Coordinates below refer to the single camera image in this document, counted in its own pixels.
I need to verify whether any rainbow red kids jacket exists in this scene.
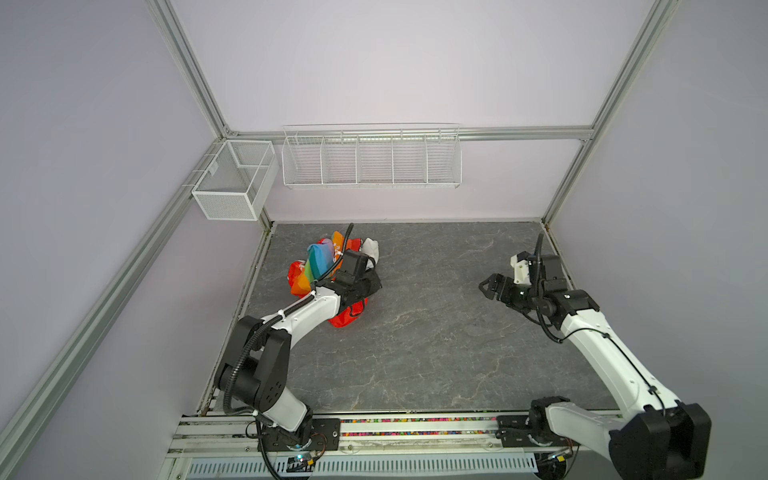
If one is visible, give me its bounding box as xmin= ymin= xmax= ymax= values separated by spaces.
xmin=286 ymin=231 xmax=379 ymax=334

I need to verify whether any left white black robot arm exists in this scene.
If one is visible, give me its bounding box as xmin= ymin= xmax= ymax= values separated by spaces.
xmin=214 ymin=250 xmax=382 ymax=434

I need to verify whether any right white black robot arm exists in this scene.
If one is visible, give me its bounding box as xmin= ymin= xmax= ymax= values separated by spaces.
xmin=478 ymin=251 xmax=712 ymax=479

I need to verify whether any small white mesh basket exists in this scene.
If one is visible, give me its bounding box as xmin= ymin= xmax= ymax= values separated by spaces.
xmin=192 ymin=140 xmax=279 ymax=221

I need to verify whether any white vent grille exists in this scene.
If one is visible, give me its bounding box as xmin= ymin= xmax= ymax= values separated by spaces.
xmin=186 ymin=452 xmax=538 ymax=479

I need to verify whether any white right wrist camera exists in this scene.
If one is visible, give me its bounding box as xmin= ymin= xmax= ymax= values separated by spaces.
xmin=510 ymin=251 xmax=531 ymax=286

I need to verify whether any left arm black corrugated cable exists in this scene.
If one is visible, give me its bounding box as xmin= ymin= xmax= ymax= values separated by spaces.
xmin=221 ymin=223 xmax=355 ymax=416

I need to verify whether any long white wire basket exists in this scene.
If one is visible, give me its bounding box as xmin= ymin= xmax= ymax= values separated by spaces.
xmin=281 ymin=123 xmax=463 ymax=189

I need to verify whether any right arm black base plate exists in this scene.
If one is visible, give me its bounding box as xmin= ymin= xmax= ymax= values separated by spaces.
xmin=495 ymin=414 xmax=577 ymax=448

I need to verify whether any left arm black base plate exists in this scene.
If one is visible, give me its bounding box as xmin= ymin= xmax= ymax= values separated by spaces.
xmin=260 ymin=417 xmax=341 ymax=452

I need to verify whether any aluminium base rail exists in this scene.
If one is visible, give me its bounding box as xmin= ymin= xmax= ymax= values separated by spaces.
xmin=164 ymin=411 xmax=590 ymax=460

